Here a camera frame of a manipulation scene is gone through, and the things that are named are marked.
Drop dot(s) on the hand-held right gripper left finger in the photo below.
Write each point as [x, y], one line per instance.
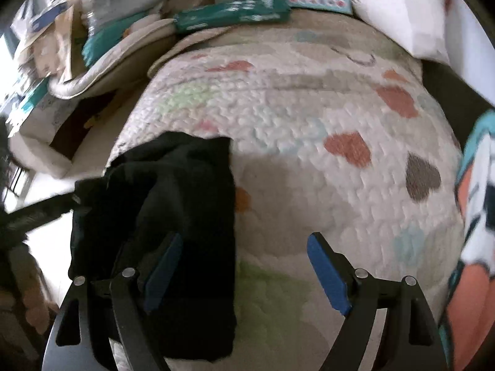
[164, 270]

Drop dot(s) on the long green box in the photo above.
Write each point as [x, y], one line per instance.
[232, 11]

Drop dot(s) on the quilted heart pattern blanket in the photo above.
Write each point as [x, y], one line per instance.
[309, 123]

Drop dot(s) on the teal and white package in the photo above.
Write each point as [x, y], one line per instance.
[100, 42]

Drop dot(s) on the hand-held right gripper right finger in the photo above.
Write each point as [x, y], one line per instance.
[328, 274]

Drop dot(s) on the beige quilted cushion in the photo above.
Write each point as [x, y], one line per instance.
[116, 65]

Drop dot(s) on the white pillow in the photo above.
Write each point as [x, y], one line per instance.
[394, 7]

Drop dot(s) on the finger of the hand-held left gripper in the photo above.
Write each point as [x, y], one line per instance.
[38, 214]

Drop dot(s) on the brown paper bag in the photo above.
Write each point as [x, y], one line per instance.
[65, 38]

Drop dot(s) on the teal and white carton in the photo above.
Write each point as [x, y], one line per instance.
[34, 98]

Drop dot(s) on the cartoon printed blanket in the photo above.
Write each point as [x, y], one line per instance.
[475, 278]

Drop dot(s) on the black pants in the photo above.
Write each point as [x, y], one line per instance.
[193, 201]

